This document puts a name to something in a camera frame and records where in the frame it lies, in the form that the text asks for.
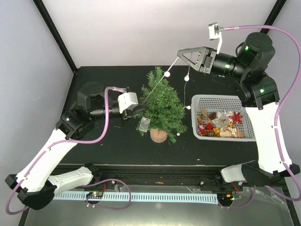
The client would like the white bulb light string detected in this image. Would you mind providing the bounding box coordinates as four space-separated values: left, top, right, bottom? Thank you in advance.
141 53 192 137

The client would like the clear battery box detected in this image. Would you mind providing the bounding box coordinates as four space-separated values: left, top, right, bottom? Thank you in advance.
138 117 151 132

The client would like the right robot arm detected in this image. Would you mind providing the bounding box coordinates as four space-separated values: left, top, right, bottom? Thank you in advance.
177 32 301 190

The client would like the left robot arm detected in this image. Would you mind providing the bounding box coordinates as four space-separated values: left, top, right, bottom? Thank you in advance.
5 81 148 212

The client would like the small green christmas tree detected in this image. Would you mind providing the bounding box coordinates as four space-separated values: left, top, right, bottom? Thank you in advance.
134 67 187 144

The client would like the wooden tree base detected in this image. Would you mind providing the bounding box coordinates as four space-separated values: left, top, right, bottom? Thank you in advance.
150 129 168 143

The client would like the white perforated plastic basket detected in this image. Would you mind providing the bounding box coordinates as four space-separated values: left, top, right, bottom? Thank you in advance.
191 95 256 142

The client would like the pine cone ornament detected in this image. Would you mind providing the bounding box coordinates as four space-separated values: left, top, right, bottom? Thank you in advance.
208 112 217 120

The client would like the red star ornament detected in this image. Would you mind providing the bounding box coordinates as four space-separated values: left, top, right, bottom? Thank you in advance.
229 112 244 124

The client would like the gold gift box ornament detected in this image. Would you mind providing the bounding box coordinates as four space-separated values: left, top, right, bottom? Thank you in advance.
208 123 221 137

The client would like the beige figurine ornament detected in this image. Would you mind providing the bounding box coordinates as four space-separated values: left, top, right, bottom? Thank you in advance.
220 127 244 138

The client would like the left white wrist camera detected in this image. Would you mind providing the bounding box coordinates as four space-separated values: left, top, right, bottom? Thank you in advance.
118 92 138 113

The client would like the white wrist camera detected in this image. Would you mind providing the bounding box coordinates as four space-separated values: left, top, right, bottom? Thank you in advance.
118 92 138 113
208 23 222 54

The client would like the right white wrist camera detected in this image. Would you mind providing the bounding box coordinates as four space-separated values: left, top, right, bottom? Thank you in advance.
208 23 222 54

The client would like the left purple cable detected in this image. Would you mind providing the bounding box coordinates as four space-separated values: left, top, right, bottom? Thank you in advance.
5 86 127 215

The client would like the purple cable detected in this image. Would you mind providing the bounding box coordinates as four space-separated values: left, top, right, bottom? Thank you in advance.
5 86 127 215
220 24 301 202

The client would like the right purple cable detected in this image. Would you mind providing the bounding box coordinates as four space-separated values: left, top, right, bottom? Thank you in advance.
220 24 301 202

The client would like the white slotted cable duct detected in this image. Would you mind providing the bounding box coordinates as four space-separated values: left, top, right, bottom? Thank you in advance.
54 191 218 204

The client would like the right black frame post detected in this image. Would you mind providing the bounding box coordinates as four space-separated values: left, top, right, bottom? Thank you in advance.
264 0 287 25

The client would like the black frame post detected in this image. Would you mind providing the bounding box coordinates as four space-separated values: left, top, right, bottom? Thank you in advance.
33 0 77 73
264 0 287 25

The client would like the left black frame post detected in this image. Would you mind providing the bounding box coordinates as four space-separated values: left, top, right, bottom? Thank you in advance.
33 0 77 73

